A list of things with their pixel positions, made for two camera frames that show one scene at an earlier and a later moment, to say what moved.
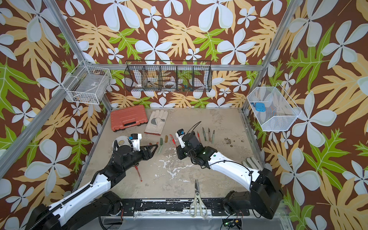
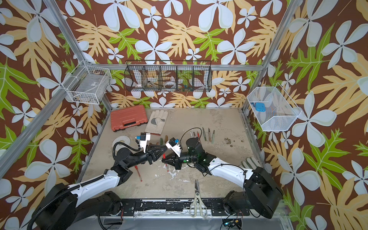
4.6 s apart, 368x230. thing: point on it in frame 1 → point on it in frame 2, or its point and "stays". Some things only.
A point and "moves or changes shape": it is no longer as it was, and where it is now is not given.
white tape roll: (121, 140) stays
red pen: (136, 167) stays
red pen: (173, 139) moves or changes shape
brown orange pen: (209, 135) stays
